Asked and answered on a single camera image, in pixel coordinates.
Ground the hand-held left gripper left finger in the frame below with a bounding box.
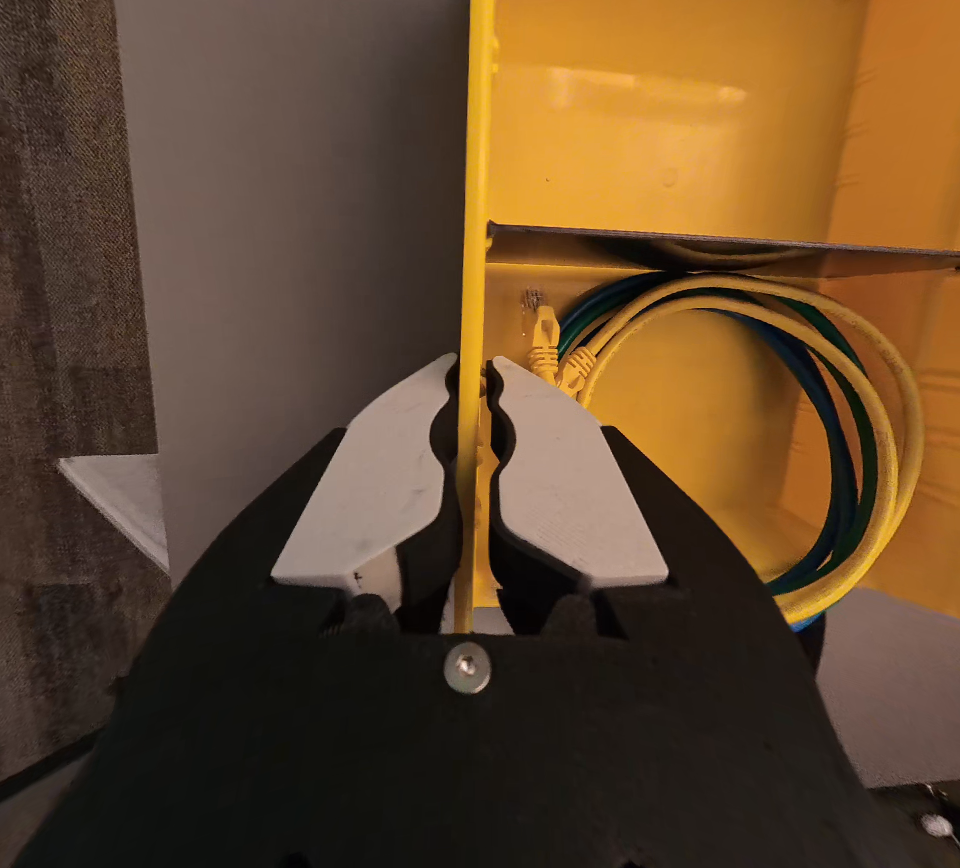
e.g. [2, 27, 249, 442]
[271, 353, 462, 635]

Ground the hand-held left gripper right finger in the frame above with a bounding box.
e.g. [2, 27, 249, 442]
[486, 356, 670, 635]

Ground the yellow ethernet cable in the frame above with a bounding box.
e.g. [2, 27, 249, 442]
[525, 273, 925, 625]

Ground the yellow plastic bin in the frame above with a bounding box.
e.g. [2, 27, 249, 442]
[452, 0, 960, 635]

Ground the white ledge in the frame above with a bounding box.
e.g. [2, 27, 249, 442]
[58, 454, 171, 572]

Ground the dark grey bin divider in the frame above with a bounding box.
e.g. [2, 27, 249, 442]
[486, 221, 960, 280]

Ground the brown fabric curtain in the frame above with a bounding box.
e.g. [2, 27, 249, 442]
[0, 0, 172, 782]

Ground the black device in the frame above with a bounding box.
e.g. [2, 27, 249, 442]
[862, 781, 960, 868]

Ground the blue ethernet cable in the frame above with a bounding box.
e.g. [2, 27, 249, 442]
[558, 273, 860, 632]

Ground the green ethernet cable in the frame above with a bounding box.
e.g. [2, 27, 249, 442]
[558, 275, 880, 595]

